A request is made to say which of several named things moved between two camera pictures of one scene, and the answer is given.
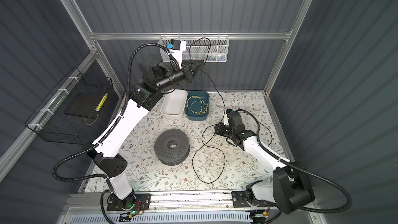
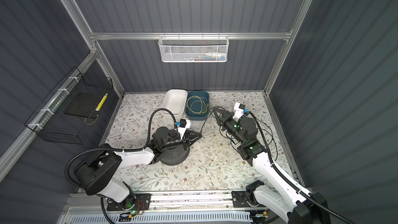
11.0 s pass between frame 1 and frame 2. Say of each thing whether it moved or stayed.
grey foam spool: stayed
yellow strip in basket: stayed
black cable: moved
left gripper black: moved
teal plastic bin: stayed
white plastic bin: stayed
